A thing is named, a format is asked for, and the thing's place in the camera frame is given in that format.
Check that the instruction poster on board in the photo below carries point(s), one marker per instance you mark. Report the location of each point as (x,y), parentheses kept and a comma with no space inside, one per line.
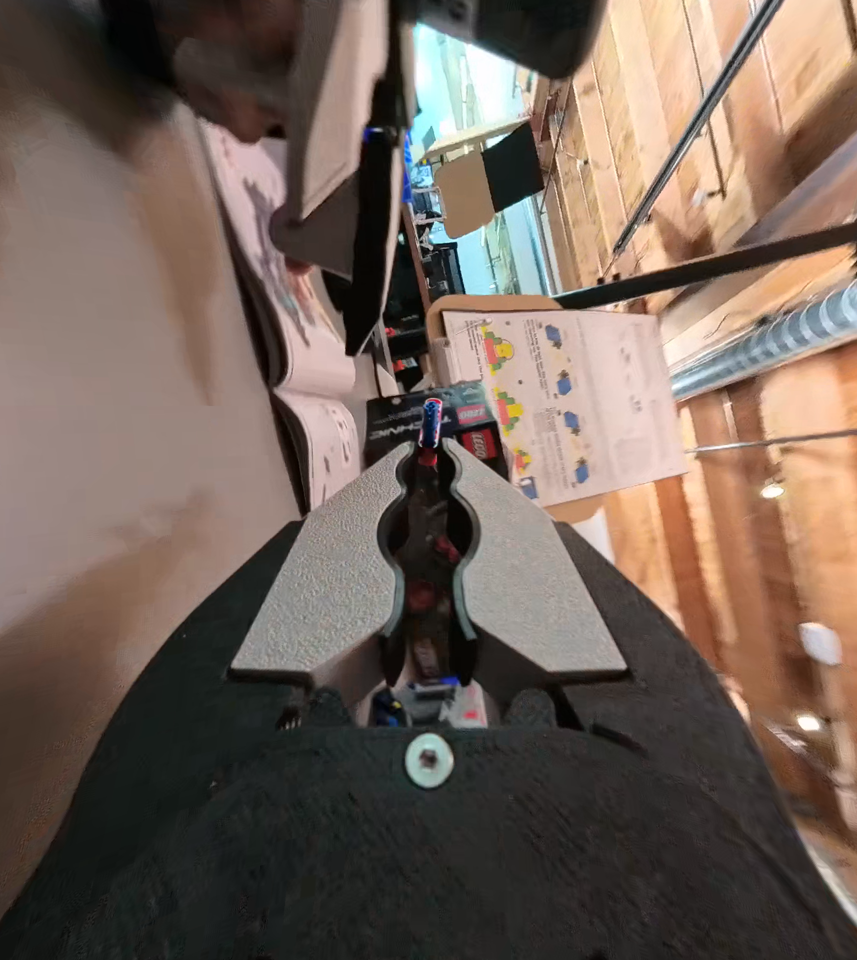
(473,301)

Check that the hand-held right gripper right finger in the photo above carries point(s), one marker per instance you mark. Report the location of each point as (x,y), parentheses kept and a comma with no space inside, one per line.
(541,585)

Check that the white instruction booklet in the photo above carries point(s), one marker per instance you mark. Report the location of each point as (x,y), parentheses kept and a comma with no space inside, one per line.
(301,337)

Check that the grey desk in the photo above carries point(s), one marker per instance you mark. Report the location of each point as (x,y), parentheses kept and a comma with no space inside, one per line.
(98,375)

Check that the plywood and black panel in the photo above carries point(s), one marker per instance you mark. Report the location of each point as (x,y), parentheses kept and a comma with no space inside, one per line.
(466,195)

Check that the grey red toy brick vehicle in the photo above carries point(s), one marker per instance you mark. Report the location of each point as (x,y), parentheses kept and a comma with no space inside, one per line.
(428,555)

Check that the silver flexible duct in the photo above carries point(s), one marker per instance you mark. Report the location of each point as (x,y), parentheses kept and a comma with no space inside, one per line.
(773,337)

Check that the red toy beam blue pins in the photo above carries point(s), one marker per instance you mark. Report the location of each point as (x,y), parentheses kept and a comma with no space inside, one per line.
(432,424)

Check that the printed brick picture sheet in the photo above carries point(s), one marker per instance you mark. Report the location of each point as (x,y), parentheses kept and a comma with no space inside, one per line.
(586,390)

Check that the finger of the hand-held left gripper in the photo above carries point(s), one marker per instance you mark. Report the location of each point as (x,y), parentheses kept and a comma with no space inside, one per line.
(338,97)
(372,247)

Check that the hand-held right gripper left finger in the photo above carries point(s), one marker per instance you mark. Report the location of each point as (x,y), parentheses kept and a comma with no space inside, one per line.
(316,585)

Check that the black toy set box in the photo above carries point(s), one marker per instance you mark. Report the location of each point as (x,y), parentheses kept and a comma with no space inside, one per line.
(391,427)

